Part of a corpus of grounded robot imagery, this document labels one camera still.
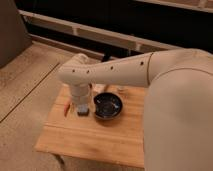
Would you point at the red chili pepper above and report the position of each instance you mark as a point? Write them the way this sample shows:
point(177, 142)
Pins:
point(66, 108)

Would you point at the cream tube bottle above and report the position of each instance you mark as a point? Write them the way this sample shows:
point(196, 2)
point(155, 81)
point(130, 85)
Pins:
point(99, 88)

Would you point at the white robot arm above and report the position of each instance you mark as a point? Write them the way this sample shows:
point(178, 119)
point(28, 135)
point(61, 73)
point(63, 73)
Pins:
point(178, 105)

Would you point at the dark ceramic bowl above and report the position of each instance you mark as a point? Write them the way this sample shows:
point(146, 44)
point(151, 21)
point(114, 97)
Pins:
point(107, 105)

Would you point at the white window frame rail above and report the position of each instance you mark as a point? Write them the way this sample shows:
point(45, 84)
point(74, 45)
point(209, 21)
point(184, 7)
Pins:
point(94, 34)

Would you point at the wooden side table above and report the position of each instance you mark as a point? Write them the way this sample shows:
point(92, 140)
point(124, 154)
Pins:
point(117, 141)

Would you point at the grey blue sponge block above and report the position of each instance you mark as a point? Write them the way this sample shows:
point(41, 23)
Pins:
point(83, 110)

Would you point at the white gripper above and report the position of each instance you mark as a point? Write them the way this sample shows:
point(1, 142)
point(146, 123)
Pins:
point(80, 94)

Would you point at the white ceramic cup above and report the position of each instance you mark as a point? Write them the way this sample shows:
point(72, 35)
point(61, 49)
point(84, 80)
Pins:
point(120, 89)

